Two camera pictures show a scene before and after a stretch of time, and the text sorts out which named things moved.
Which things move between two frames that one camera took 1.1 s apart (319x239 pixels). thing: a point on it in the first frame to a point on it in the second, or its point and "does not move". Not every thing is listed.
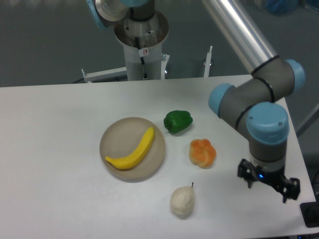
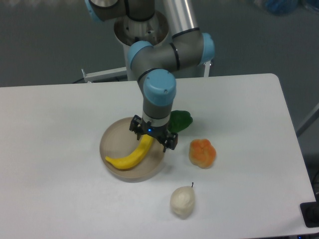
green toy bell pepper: (177, 120) does not move
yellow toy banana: (137, 155) does not move
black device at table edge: (310, 212) does not move
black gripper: (277, 181) to (161, 132)
